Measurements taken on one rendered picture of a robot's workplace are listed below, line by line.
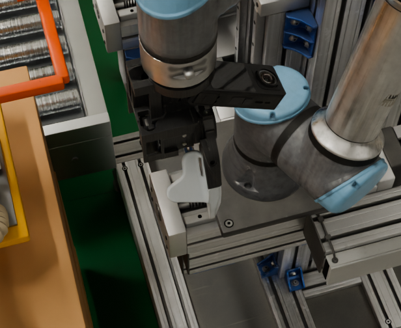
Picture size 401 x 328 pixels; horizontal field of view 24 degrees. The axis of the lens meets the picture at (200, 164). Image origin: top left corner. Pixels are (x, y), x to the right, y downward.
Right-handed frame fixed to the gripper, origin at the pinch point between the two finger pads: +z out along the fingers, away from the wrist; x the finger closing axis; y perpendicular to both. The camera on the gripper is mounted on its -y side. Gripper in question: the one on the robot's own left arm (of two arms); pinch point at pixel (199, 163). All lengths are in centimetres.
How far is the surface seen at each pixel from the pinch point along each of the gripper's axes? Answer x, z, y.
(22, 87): -42, 33, 19
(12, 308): -15, 58, 29
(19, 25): -112, 97, 17
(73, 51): -96, 92, 5
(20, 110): -56, 58, 20
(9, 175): -33, 45, 24
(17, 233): -22, 45, 25
